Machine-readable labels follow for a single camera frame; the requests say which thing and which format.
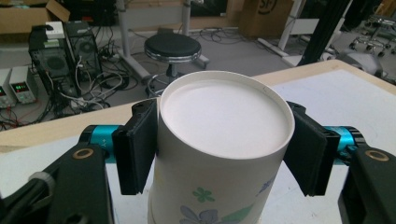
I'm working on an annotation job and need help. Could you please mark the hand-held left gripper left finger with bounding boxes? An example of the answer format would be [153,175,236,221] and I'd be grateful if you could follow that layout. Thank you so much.
[79,98,159,196]

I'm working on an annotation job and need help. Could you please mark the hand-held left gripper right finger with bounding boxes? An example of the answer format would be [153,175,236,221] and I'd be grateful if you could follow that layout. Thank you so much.
[283,101,365,198]

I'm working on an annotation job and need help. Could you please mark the floral white paper cup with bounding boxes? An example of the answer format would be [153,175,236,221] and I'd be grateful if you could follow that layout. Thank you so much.
[147,70,296,224]

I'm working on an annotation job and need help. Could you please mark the white table mat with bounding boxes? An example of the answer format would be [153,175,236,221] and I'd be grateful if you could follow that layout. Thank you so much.
[0,68,396,224]

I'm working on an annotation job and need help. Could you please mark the white desk leg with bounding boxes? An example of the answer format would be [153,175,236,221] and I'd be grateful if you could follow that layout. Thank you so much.
[181,0,211,70]
[116,0,154,81]

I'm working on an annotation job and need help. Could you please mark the black round stool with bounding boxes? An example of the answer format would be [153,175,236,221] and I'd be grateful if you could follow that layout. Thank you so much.
[143,32,210,98]

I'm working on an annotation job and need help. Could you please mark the black computer tower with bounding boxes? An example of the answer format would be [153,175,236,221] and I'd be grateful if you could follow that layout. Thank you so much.
[64,21,104,82]
[28,24,81,98]

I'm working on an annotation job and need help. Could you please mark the grey bench power supply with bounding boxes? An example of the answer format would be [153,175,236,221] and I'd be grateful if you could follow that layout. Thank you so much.
[0,68,17,110]
[8,65,39,105]

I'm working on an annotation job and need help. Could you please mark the large cardboard box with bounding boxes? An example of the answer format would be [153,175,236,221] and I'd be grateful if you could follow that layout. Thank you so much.
[237,0,295,40]

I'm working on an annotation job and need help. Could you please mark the small white box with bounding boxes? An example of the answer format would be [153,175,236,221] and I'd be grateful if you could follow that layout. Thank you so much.
[45,21,65,40]

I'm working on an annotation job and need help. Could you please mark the open cardboard box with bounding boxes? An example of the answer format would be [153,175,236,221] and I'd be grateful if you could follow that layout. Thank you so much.
[0,0,71,35]

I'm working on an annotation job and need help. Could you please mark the tangle of floor cables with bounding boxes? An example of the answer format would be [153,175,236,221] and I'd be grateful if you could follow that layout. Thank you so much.
[0,26,140,132]

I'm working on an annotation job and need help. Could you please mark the black metal frame post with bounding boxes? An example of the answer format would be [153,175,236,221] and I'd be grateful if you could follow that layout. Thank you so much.
[296,0,353,67]

